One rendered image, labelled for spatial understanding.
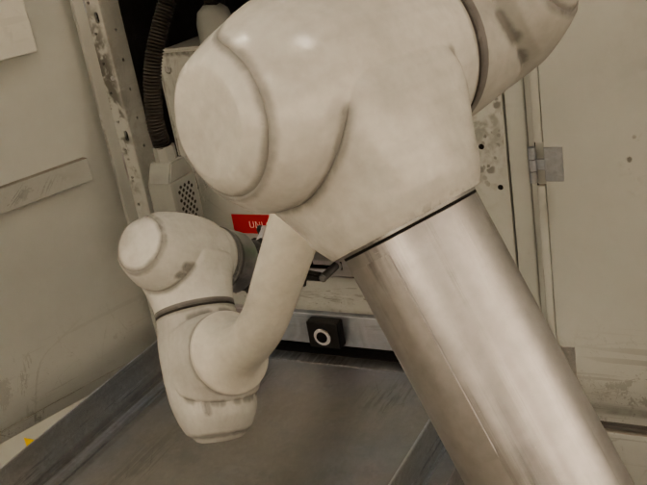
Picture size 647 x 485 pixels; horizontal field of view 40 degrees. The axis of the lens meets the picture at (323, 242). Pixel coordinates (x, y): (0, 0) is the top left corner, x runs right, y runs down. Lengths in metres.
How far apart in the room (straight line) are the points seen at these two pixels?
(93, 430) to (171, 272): 0.48
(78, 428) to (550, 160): 0.82
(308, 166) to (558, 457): 0.24
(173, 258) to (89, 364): 0.62
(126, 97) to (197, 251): 0.52
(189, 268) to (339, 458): 0.38
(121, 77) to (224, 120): 1.02
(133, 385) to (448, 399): 1.03
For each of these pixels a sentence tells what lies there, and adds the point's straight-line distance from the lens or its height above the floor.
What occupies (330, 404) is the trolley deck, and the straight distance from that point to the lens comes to 1.41.
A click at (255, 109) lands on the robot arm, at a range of 0.51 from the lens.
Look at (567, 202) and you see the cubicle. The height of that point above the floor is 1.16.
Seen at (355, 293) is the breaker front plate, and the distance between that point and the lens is 1.48.
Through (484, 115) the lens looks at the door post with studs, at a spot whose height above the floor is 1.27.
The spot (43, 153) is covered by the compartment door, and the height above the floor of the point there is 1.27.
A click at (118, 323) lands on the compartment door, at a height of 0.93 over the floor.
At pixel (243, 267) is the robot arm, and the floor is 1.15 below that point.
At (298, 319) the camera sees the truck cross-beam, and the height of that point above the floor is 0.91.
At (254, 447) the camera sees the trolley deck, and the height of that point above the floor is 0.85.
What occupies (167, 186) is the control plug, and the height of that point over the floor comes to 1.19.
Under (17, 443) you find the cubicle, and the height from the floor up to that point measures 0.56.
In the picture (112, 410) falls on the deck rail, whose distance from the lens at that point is 1.51.
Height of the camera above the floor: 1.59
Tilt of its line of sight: 21 degrees down
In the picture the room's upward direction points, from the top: 10 degrees counter-clockwise
